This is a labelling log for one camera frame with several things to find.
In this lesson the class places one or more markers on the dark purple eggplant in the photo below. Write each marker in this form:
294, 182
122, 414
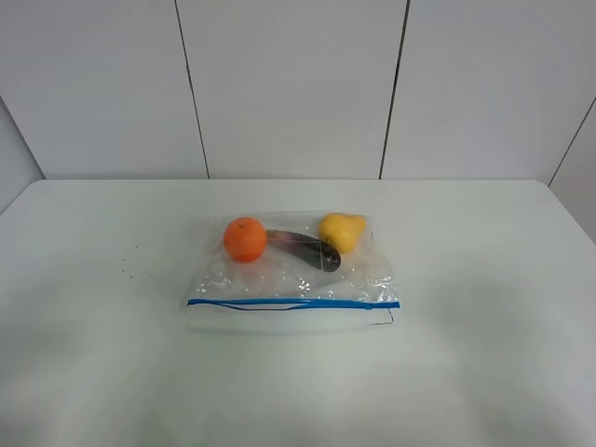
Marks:
310, 250

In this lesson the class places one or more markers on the orange fruit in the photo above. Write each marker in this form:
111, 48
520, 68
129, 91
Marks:
245, 239

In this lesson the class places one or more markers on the clear zip bag blue seal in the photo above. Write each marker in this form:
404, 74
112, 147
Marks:
279, 282

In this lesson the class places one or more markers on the yellow pear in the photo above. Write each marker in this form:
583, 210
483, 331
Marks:
342, 231

